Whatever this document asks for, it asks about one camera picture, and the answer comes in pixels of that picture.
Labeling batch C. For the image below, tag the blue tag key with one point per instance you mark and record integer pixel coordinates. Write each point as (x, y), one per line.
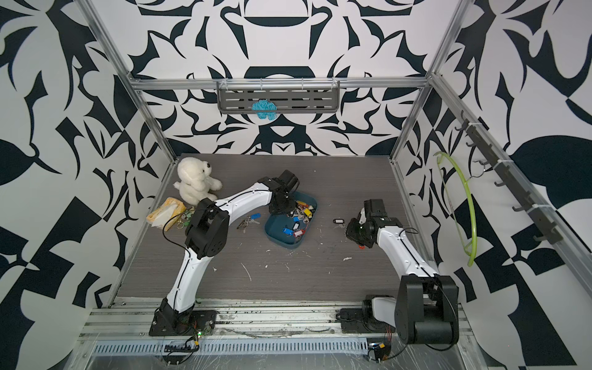
(252, 219)

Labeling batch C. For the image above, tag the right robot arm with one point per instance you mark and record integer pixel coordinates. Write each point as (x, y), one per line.
(425, 311)

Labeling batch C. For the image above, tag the dark wall hook rail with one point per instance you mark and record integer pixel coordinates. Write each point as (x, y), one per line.
(510, 177)

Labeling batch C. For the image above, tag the green hoop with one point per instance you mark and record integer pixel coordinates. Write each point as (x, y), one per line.
(470, 247)

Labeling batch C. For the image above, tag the teal storage box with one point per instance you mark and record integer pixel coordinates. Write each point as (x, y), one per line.
(288, 230)

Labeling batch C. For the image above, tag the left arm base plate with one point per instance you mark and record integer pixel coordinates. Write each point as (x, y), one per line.
(172, 323)

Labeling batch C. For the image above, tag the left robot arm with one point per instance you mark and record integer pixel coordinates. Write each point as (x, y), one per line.
(207, 233)

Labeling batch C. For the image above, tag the grey slotted wall shelf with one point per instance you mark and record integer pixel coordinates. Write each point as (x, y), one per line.
(290, 96)

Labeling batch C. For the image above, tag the white cable duct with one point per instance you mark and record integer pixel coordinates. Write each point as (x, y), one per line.
(231, 347)

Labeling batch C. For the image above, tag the green tag key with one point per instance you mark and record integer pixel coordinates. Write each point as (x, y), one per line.
(185, 218)

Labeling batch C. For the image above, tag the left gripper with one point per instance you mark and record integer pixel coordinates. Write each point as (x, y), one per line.
(290, 210)

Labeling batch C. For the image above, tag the teal scrunchie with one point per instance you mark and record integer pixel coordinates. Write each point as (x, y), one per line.
(265, 110)

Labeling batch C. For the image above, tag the white teddy bear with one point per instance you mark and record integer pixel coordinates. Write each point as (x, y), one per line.
(195, 182)

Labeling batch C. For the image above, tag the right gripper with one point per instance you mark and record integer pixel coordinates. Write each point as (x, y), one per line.
(351, 232)

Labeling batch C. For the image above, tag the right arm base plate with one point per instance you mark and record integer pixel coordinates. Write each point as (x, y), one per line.
(365, 320)

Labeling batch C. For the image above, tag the yellow tissue pack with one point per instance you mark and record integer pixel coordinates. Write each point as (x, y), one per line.
(167, 214)

